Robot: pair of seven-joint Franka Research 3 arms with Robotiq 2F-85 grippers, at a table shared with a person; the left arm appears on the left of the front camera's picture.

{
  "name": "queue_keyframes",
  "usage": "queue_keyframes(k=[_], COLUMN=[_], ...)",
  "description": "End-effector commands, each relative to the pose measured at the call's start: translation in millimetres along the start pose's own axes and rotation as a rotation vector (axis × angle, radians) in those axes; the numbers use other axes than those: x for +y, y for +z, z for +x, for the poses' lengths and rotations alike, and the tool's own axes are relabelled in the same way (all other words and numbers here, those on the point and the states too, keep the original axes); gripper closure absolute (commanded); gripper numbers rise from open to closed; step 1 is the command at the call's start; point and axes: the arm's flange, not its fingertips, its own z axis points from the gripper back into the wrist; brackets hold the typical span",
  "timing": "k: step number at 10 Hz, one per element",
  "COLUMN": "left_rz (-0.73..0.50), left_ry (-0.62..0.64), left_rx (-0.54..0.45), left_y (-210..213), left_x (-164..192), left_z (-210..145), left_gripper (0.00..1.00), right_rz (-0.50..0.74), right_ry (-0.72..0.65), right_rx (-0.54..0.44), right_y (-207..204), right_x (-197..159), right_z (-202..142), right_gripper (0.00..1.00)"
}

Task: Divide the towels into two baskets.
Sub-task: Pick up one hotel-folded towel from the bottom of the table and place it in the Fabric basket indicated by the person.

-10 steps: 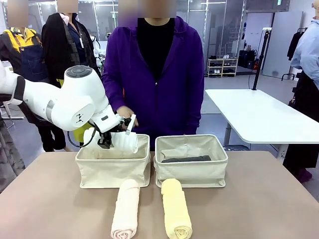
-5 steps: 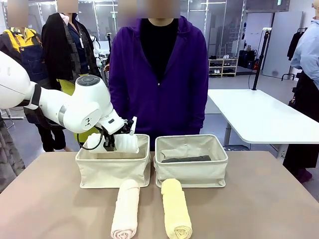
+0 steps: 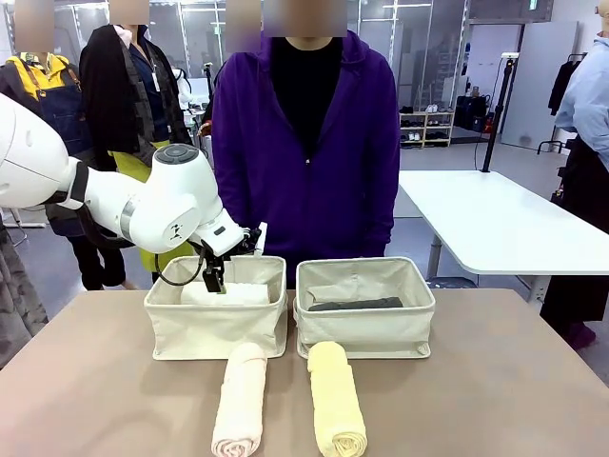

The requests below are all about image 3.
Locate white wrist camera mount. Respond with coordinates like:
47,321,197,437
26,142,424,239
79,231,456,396
240,222,269,258

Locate wooden shoe rack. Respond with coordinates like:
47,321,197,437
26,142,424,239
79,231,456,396
398,109,456,149

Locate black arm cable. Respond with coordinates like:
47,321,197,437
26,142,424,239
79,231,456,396
45,164,206,287

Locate yellow towel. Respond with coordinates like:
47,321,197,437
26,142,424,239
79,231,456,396
306,341,368,457

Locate grey fabric drape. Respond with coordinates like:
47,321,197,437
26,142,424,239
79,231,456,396
0,213,49,370

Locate black tripod pole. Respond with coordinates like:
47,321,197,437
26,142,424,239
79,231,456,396
480,54,520,173

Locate cream fabric basket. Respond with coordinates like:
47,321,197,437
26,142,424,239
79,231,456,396
293,257,437,360
144,255,289,362

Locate white towel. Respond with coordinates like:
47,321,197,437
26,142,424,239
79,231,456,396
180,281,270,306

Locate person in black coat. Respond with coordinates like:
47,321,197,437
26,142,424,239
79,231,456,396
78,23,196,287

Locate dark grey folded towel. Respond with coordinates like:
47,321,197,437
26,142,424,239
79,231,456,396
307,296,404,312

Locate clothes rack with black garment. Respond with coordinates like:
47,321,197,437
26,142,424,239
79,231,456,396
537,51,590,155

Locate purple sleeved right forearm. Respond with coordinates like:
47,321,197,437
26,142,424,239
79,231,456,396
211,180,240,228

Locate pink towel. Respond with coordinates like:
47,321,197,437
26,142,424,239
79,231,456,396
210,342,268,457

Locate purple sleeved left forearm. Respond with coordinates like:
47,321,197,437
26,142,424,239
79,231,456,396
369,180,401,259

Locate black suitcase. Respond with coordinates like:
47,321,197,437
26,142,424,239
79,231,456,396
454,94,491,132

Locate white table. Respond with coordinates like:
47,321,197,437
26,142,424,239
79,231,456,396
397,169,609,306

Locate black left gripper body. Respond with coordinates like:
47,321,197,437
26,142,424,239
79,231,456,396
200,241,235,275

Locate person in yellow hoodie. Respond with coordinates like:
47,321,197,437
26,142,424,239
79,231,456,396
0,51,128,291

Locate person in light blue shirt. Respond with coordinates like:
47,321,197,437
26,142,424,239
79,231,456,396
540,4,609,351

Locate person in purple hoodie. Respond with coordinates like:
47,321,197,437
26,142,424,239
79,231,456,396
211,28,401,289

